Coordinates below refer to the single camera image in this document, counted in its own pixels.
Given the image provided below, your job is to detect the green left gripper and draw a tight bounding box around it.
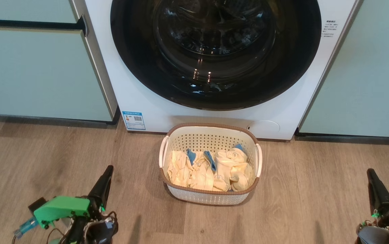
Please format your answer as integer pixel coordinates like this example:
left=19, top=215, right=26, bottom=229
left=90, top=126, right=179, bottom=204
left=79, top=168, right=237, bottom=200
left=34, top=165, right=114, bottom=229

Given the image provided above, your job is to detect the pale yellow garment blue collar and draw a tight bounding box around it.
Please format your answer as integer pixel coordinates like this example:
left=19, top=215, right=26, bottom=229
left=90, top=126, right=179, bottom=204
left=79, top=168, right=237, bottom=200
left=213, top=144, right=254, bottom=192
left=167, top=148, right=216, bottom=191

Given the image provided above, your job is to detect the round black glass washer door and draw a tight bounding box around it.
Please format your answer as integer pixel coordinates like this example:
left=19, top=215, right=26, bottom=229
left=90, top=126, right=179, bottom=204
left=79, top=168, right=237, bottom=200
left=110, top=0, right=322, bottom=111

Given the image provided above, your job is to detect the white front-load washing machine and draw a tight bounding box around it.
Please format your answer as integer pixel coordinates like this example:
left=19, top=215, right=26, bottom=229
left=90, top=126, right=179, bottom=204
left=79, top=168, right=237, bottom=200
left=71, top=0, right=364, bottom=141

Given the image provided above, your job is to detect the dark cabinet plinth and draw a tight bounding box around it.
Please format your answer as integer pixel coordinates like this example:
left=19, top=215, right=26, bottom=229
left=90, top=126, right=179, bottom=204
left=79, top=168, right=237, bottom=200
left=294, top=128, right=389, bottom=145
left=0, top=108, right=120, bottom=126

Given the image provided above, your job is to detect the blue energy label sticker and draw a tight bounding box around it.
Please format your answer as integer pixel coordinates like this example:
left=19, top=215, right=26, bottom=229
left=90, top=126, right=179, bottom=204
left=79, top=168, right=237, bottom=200
left=122, top=111, right=146, bottom=131

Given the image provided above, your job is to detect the white perforated laundry basket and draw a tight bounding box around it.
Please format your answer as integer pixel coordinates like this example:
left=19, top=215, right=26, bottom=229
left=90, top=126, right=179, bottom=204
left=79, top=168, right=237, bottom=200
left=159, top=123, right=262, bottom=206

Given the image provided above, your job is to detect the round white filter cover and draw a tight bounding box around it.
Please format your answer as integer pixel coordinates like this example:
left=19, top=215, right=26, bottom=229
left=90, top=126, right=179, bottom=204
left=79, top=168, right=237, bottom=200
left=248, top=120, right=281, bottom=140

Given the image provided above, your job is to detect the small printed warning label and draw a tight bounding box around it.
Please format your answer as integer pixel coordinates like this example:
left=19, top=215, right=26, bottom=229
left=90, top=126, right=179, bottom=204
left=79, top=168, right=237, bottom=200
left=321, top=19, right=339, bottom=39

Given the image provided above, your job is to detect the black cabinet handle bar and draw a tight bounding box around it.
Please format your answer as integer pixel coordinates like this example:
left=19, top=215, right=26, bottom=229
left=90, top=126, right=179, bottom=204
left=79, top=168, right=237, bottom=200
left=0, top=16, right=87, bottom=36

